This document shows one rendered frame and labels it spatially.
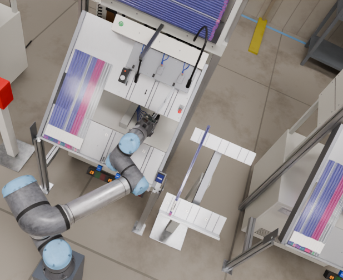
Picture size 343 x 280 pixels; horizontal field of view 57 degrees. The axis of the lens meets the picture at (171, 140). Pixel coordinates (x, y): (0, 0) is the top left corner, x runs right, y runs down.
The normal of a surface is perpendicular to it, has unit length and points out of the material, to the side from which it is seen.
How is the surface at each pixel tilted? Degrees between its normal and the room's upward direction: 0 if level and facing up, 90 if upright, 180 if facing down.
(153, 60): 47
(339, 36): 90
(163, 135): 0
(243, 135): 0
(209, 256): 0
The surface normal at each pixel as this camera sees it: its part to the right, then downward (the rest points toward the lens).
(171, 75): -0.06, 0.15
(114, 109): 0.25, -0.56
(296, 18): -0.33, 0.72
